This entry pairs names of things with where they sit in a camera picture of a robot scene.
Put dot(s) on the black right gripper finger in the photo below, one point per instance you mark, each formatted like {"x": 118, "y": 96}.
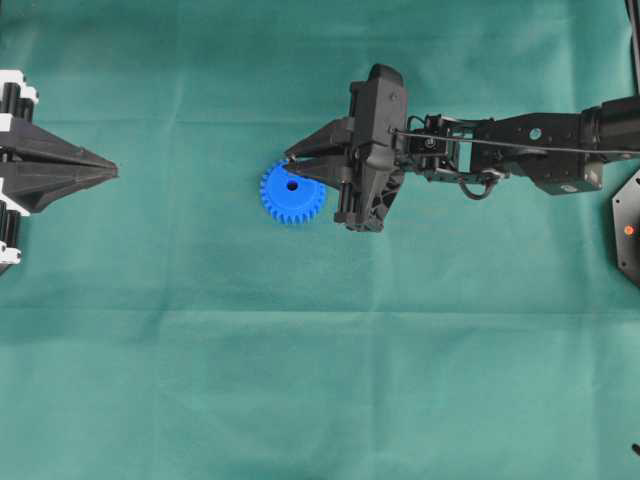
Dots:
{"x": 331, "y": 170}
{"x": 333, "y": 138}

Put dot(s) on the right-arm black gripper body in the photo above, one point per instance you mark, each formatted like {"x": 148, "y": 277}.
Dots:
{"x": 379, "y": 109}

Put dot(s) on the green cloth table cover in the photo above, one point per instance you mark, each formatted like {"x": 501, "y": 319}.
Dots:
{"x": 163, "y": 326}

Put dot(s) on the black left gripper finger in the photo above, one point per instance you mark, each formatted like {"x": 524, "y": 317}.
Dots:
{"x": 30, "y": 142}
{"x": 30, "y": 190}

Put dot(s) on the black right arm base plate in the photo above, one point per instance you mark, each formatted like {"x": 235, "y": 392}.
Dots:
{"x": 626, "y": 214}

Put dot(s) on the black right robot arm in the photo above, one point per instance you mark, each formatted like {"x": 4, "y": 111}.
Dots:
{"x": 561, "y": 153}

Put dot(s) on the blue plastic gear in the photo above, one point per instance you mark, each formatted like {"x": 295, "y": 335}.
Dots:
{"x": 288, "y": 198}

